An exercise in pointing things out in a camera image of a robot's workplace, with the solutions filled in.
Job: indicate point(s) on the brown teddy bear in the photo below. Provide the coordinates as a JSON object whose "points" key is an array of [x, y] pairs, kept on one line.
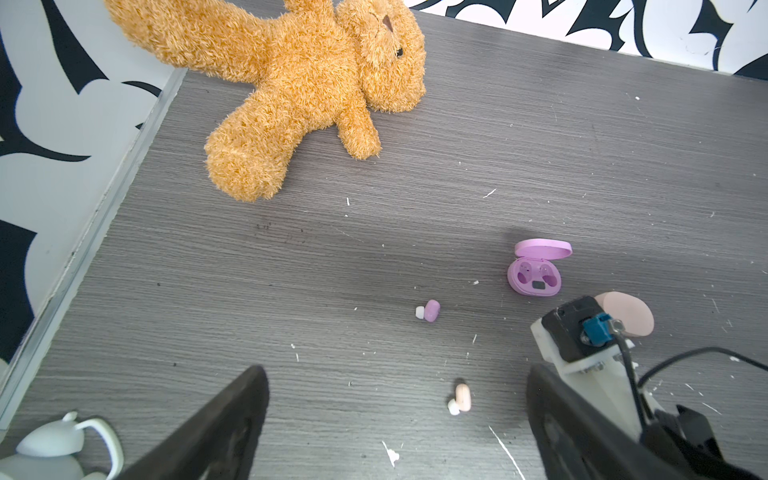
{"points": [[319, 64]]}

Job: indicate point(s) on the purple earbud near case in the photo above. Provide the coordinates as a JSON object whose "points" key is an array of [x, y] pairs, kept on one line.
{"points": [[428, 312]]}

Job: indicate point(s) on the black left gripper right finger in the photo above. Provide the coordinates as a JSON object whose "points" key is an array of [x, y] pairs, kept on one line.
{"points": [[576, 441]]}

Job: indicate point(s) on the pink earbud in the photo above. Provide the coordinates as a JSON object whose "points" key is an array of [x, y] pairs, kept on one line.
{"points": [[461, 401]]}

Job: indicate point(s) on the purple earbud charging case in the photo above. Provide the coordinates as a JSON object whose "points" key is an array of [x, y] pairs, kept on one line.
{"points": [[533, 272]]}

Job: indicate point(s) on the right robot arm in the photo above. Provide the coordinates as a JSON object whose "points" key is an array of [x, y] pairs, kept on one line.
{"points": [[686, 441]]}

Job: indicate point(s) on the pink earbud charging case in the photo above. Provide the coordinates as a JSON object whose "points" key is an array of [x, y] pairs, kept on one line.
{"points": [[632, 312]]}

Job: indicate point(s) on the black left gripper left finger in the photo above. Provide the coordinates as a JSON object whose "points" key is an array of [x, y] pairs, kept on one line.
{"points": [[217, 442]]}

